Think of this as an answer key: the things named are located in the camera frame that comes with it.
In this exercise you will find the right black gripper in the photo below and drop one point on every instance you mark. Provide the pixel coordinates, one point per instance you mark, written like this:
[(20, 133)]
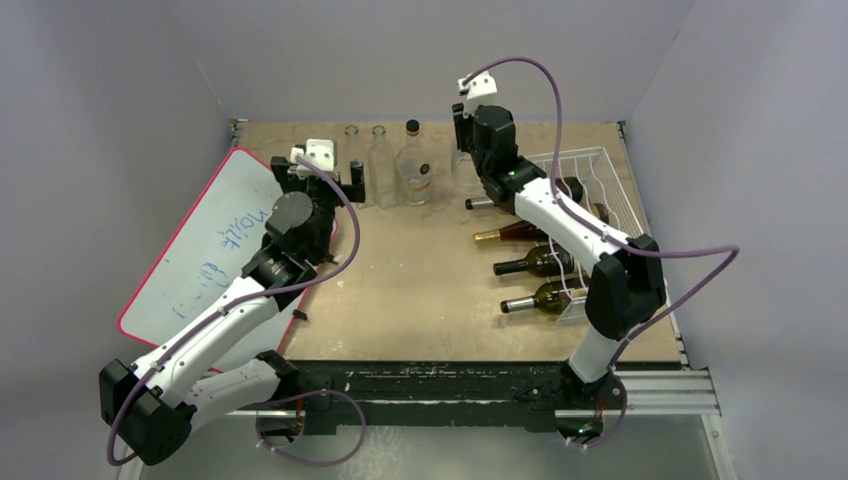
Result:
[(465, 124)]

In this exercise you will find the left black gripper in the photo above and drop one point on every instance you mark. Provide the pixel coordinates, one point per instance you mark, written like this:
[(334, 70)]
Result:
[(291, 181)]

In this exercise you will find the clear square glass bottle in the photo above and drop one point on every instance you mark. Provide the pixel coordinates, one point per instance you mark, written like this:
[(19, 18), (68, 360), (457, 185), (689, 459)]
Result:
[(355, 151)]

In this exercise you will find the large clear glass bottle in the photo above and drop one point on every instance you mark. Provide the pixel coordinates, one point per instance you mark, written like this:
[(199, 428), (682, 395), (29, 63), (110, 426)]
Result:
[(464, 175)]

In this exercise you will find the clear round labelled bottle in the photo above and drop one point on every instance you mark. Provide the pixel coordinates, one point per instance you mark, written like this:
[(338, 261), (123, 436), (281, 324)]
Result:
[(413, 168)]

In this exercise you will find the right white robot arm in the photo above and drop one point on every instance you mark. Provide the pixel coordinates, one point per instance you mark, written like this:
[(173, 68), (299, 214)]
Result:
[(626, 278)]

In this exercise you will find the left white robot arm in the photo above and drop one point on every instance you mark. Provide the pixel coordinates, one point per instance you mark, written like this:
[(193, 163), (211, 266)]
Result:
[(154, 403)]

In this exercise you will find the green bottle silver cap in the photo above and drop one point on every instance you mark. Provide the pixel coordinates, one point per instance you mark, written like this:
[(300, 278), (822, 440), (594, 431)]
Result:
[(570, 185)]

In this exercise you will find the red bottle gold cap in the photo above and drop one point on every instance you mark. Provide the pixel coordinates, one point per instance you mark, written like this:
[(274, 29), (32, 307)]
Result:
[(524, 231)]

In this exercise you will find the dark green bottle black cap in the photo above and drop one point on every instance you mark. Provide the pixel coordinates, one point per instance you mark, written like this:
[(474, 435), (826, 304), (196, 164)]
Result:
[(540, 261)]

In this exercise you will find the olive bottle silver cap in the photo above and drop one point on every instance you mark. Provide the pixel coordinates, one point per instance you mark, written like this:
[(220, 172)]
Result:
[(550, 298)]

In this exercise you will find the black clip upper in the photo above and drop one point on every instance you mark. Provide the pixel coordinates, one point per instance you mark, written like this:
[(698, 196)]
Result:
[(330, 258)]

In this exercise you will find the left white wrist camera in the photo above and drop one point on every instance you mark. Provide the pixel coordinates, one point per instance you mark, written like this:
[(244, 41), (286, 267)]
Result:
[(318, 152)]

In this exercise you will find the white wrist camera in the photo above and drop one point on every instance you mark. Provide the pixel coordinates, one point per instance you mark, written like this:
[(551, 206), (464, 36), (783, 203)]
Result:
[(318, 152), (476, 91)]

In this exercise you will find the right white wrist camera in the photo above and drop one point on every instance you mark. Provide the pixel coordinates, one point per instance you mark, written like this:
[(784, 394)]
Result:
[(476, 91)]

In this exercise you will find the white wire wine rack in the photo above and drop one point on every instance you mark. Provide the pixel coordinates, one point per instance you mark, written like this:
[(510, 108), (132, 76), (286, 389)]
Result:
[(602, 184)]

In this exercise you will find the black table front rail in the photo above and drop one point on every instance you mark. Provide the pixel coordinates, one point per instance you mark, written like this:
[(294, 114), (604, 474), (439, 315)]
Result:
[(529, 395)]

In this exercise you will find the aluminium frame rail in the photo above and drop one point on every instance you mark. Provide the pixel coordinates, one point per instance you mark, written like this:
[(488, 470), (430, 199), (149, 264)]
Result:
[(648, 392)]

